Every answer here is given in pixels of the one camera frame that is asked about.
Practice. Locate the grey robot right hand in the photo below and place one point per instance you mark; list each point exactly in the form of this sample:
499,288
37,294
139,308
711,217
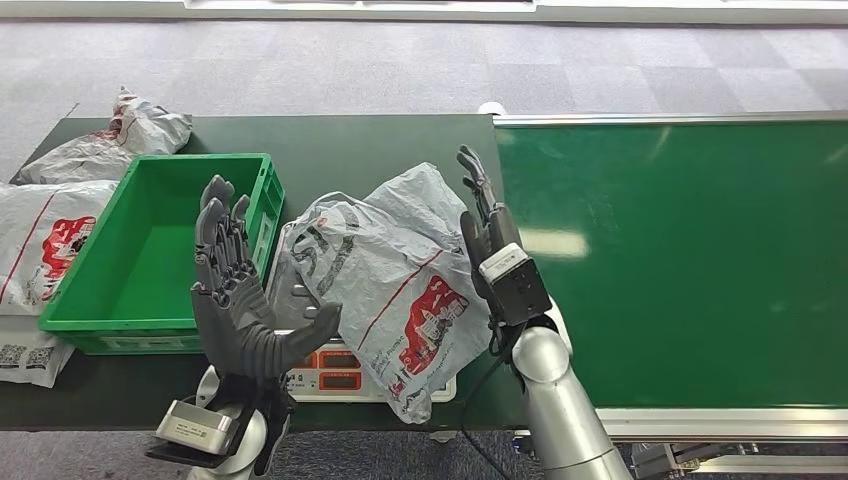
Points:
497,228

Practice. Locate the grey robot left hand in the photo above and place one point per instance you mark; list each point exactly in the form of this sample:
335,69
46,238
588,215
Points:
232,331

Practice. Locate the grey plastic mailer red print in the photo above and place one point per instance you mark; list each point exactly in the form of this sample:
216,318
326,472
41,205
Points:
384,265

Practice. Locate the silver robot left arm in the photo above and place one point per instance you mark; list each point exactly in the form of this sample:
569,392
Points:
257,434

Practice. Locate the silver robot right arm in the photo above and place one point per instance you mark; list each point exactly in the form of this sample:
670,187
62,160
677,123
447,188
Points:
563,411

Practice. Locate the green conveyor belt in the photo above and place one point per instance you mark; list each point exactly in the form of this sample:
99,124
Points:
729,265

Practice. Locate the white electronic scale body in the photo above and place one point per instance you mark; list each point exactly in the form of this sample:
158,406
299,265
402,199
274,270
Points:
305,387

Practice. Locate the green plastic crate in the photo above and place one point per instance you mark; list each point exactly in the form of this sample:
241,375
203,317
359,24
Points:
132,278

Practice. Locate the small white round object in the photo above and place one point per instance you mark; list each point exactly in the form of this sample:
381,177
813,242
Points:
491,108

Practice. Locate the white mailer with QR codes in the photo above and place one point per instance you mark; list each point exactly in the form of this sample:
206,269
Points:
33,370

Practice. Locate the pale table foot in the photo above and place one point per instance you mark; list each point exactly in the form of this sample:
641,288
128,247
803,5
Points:
442,436

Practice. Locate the white mailer large red print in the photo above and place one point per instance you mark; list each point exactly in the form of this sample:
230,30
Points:
33,232

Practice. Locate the crumpled grey plastic mailer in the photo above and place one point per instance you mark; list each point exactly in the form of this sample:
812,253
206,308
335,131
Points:
79,156

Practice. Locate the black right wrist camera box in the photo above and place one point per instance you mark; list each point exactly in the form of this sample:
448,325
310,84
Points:
520,285

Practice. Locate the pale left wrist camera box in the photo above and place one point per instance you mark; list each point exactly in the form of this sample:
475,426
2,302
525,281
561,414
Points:
195,427

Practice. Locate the aluminium conveyor frame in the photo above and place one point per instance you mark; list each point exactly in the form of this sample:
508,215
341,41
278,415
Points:
729,422

